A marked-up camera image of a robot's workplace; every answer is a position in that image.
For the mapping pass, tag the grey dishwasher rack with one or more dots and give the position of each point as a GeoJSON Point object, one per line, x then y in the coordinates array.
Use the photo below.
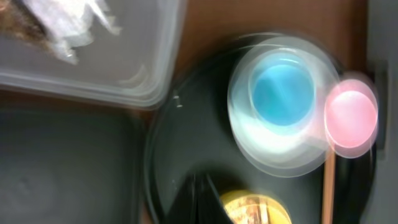
{"type": "Point", "coordinates": [382, 60]}

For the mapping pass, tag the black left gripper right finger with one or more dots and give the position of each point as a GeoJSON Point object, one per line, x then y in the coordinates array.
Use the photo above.
{"type": "Point", "coordinates": [210, 208]}

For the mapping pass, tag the white tissue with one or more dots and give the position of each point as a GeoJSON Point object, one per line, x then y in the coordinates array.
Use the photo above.
{"type": "Point", "coordinates": [67, 23]}

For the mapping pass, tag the black rectangular tray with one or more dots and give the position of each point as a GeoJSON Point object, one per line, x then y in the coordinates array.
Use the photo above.
{"type": "Point", "coordinates": [71, 168]}

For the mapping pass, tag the clear plastic bin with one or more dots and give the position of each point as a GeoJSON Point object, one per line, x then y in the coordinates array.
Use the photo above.
{"type": "Point", "coordinates": [132, 68]}

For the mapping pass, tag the wooden chopstick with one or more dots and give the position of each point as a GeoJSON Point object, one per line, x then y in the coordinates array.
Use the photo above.
{"type": "Point", "coordinates": [328, 188]}

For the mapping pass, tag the gold foil wrapper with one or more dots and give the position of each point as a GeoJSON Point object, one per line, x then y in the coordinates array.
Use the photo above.
{"type": "Point", "coordinates": [19, 23]}

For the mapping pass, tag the grey round plate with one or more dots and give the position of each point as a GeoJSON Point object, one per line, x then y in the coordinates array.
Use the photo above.
{"type": "Point", "coordinates": [281, 155]}

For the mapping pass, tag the food scraps and shells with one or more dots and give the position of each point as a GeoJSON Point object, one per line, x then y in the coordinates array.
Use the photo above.
{"type": "Point", "coordinates": [248, 210]}

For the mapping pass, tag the pink cup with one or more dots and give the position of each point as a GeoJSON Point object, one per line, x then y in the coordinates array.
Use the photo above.
{"type": "Point", "coordinates": [351, 115]}

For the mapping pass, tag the yellow bowl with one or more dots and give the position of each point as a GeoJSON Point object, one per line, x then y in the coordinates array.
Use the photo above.
{"type": "Point", "coordinates": [276, 212]}

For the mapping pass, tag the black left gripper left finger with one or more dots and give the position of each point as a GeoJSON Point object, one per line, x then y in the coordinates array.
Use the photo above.
{"type": "Point", "coordinates": [184, 207]}

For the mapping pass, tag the blue cup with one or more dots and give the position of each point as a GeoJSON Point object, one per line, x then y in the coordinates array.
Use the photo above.
{"type": "Point", "coordinates": [282, 92]}

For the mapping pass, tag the round black tray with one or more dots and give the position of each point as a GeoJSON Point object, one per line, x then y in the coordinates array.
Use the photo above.
{"type": "Point", "coordinates": [192, 135]}

